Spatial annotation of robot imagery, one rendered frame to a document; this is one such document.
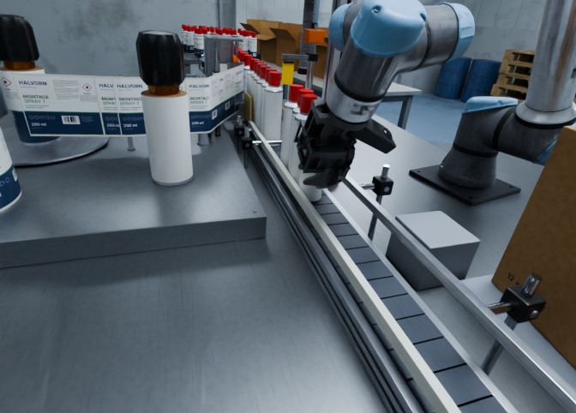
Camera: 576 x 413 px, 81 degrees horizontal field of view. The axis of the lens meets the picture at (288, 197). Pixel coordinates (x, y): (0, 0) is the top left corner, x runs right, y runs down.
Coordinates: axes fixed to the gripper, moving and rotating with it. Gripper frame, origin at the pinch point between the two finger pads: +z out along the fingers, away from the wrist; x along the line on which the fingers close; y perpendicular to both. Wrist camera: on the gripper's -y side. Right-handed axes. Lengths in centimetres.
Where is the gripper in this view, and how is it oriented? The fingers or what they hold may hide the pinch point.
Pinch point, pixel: (321, 182)
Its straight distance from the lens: 67.3
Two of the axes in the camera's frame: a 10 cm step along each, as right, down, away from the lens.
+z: -2.1, 5.3, 8.2
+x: 2.2, 8.5, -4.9
